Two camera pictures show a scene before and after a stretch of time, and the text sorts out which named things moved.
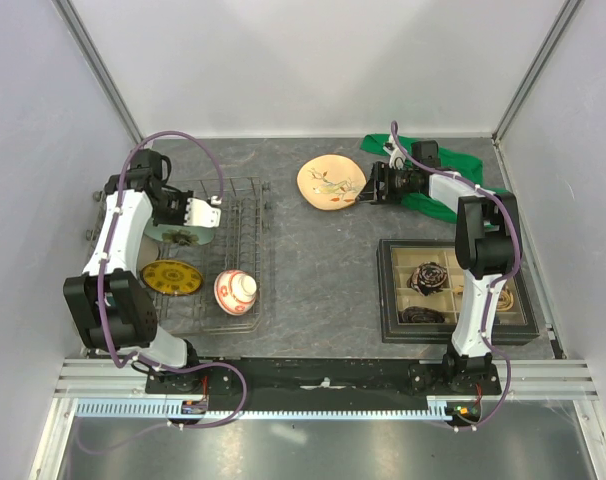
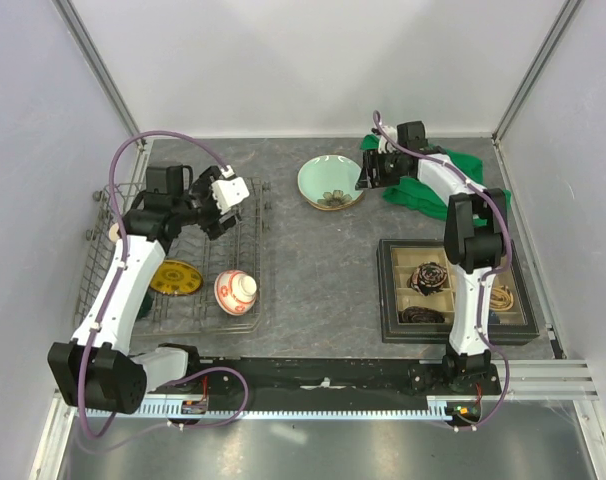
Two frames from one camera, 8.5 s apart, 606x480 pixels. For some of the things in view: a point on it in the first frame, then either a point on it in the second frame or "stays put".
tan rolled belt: x=505 y=301 stays put
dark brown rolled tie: x=418 y=314 stays put
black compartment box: x=422 y=296 stays put
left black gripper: x=180 y=220 → x=212 y=226
